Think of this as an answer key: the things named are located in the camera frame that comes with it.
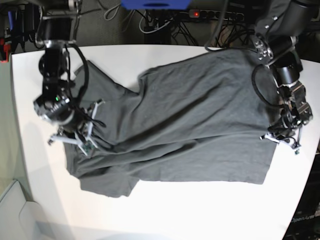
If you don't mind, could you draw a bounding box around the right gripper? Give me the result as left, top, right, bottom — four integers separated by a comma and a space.
61, 107, 106, 137

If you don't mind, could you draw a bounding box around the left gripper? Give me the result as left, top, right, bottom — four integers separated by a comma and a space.
268, 119, 303, 143

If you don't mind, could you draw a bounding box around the dark grey t-shirt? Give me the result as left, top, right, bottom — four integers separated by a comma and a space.
64, 49, 278, 198

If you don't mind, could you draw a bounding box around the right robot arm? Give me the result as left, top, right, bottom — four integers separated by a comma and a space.
33, 0, 104, 143

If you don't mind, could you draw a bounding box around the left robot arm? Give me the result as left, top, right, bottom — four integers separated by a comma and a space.
251, 0, 320, 149

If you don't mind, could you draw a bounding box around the red clamp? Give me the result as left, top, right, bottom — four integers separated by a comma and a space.
0, 37, 11, 63

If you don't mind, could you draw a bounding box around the grey chair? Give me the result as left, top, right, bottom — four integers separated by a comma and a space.
0, 180, 47, 240

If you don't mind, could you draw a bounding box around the blue box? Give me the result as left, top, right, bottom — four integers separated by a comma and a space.
121, 0, 191, 10

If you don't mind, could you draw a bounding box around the black power strip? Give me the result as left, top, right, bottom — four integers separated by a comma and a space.
177, 9, 245, 22

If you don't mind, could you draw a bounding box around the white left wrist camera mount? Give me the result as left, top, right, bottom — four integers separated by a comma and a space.
259, 127, 302, 155

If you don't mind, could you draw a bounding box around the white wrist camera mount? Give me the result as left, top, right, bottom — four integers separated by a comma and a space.
47, 98, 105, 156
259, 127, 302, 155

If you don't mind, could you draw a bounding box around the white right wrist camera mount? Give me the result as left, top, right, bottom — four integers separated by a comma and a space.
47, 98, 105, 156

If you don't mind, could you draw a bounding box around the white cable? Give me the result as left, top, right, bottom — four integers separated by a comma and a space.
138, 14, 173, 34

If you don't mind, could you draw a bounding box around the black equipment with cables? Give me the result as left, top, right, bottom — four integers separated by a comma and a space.
0, 3, 41, 53

